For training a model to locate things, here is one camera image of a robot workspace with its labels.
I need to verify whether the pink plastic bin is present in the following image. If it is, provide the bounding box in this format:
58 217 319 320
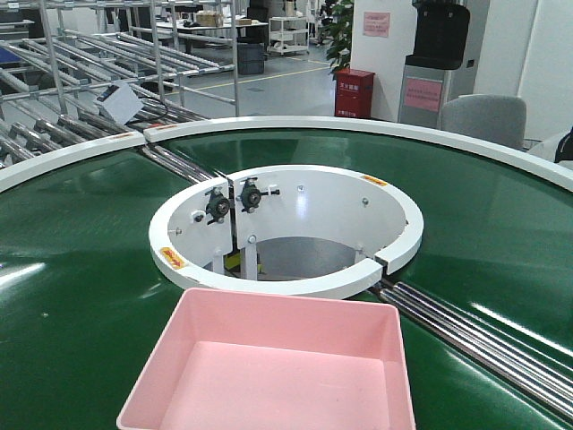
116 288 415 429

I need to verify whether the red fire extinguisher cabinet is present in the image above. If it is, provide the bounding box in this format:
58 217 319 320
334 68 375 119

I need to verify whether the dark grey storage crate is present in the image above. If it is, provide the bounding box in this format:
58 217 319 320
237 43 265 75

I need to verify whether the green potted plant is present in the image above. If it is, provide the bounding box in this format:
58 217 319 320
325 0 355 76

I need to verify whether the white utility cart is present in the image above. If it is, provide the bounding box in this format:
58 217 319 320
268 16 309 56

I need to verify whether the white control box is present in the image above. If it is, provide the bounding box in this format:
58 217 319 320
94 82 143 125

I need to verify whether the green circular conveyor belt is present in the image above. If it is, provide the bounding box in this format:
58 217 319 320
1 129 572 429

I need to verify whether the grey upholstered chair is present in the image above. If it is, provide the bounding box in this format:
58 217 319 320
439 94 526 150

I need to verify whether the grey kiosk with black top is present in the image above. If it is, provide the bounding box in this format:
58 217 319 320
398 1 470 128

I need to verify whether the metal roller rack shelving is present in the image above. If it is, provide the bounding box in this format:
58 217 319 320
0 0 241 170

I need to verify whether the white outer conveyor rim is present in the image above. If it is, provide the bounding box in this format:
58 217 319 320
1 116 572 192

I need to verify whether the steel conveyor rollers right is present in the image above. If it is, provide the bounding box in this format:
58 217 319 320
369 279 572 423

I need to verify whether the white inner conveyor ring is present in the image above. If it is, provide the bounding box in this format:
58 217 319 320
148 164 425 301

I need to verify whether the pink wall notice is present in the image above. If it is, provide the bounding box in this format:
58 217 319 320
363 12 391 38

